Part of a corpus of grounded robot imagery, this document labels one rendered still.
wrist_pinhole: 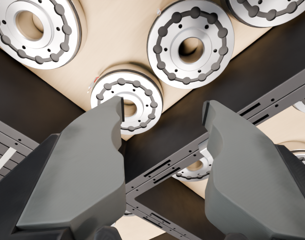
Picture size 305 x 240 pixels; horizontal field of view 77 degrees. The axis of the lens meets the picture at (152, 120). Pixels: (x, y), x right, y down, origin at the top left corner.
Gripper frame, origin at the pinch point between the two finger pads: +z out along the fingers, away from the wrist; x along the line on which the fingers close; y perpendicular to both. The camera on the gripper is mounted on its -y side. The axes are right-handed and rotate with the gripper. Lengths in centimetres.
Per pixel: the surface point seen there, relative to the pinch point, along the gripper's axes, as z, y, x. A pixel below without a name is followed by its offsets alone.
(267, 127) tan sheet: 17.2, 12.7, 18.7
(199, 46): 14.9, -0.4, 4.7
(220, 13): 13.0, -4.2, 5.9
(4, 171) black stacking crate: 16.8, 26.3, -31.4
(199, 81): 13.3, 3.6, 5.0
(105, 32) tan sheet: 16.0, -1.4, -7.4
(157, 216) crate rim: 7.3, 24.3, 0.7
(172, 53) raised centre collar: 12.5, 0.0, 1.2
